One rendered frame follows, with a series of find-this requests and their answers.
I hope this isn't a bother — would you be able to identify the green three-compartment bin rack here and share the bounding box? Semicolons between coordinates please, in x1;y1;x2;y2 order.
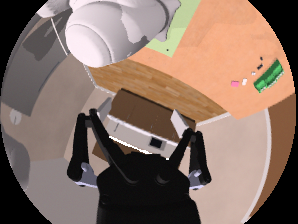
253;59;285;93

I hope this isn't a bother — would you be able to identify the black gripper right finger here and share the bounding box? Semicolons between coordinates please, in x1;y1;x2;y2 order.
156;109;212;190

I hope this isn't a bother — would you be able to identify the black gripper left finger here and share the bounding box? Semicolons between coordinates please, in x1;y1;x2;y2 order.
67;97;142;188

